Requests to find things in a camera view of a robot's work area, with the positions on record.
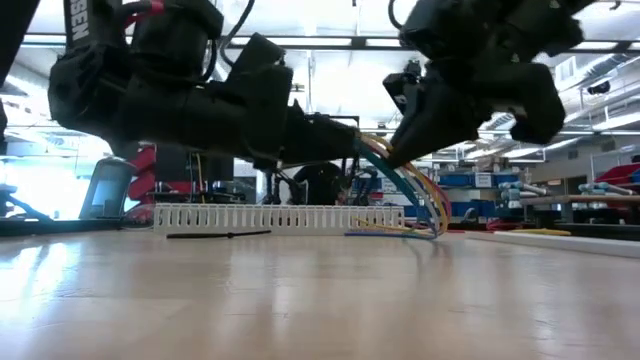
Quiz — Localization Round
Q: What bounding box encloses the grey flat monitor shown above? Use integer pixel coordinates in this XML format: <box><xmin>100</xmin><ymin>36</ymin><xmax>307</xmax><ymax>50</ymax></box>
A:
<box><xmin>78</xmin><ymin>156</ymin><xmax>137</xmax><ymax>221</ymax></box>

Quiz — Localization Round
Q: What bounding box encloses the multicolour wire harness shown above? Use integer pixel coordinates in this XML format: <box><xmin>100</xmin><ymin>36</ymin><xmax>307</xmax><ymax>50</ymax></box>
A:
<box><xmin>343</xmin><ymin>130</ymin><xmax>454</xmax><ymax>241</ymax></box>

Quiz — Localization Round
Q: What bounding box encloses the red equipment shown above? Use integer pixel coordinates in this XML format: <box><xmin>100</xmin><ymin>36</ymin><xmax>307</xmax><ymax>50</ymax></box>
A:
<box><xmin>124</xmin><ymin>142</ymin><xmax>161</xmax><ymax>204</ymax></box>

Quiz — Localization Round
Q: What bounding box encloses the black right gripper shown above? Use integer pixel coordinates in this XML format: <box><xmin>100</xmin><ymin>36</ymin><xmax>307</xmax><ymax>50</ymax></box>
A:
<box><xmin>382</xmin><ymin>59</ymin><xmax>567</xmax><ymax>169</ymax></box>

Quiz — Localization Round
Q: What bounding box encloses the black zip tie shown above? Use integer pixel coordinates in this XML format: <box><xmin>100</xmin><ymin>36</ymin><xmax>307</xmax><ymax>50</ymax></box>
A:
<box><xmin>166</xmin><ymin>228</ymin><xmax>273</xmax><ymax>240</ymax></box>

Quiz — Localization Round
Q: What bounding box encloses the white slotted cable duct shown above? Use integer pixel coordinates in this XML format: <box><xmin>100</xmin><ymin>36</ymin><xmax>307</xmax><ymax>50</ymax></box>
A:
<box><xmin>153</xmin><ymin>202</ymin><xmax>406</xmax><ymax>237</ymax></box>

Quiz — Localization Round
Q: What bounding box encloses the wooden workbench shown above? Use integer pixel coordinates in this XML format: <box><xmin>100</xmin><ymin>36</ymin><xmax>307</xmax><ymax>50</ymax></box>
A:
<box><xmin>519</xmin><ymin>193</ymin><xmax>640</xmax><ymax>226</ymax></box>

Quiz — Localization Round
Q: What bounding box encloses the black stand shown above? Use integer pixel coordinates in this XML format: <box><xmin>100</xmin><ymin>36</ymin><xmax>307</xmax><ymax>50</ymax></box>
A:
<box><xmin>0</xmin><ymin>182</ymin><xmax>54</xmax><ymax>224</ymax></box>

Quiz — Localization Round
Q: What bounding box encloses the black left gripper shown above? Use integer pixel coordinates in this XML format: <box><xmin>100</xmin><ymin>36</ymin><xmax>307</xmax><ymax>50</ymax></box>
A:
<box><xmin>219</xmin><ymin>32</ymin><xmax>362</xmax><ymax>171</ymax></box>

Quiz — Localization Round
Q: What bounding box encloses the red bin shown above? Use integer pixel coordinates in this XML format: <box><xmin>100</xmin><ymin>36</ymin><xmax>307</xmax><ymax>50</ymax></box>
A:
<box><xmin>594</xmin><ymin>162</ymin><xmax>640</xmax><ymax>187</ymax></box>

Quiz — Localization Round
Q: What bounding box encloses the red wire spool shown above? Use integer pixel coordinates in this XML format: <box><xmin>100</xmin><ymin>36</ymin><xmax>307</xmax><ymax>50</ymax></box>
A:
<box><xmin>484</xmin><ymin>218</ymin><xmax>516</xmax><ymax>234</ymax></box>

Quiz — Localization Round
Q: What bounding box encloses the person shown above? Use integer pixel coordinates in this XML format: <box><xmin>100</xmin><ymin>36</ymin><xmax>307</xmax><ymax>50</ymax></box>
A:
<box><xmin>292</xmin><ymin>162</ymin><xmax>347</xmax><ymax>206</ymax></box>

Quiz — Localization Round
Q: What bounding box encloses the yellow wire spool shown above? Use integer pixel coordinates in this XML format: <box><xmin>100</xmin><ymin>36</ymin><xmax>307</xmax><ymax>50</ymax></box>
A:
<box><xmin>507</xmin><ymin>227</ymin><xmax>572</xmax><ymax>238</ymax></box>

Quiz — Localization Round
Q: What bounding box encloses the white duct cover strip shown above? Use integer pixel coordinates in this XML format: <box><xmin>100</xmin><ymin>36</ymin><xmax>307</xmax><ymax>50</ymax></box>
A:
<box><xmin>464</xmin><ymin>230</ymin><xmax>640</xmax><ymax>260</ymax></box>

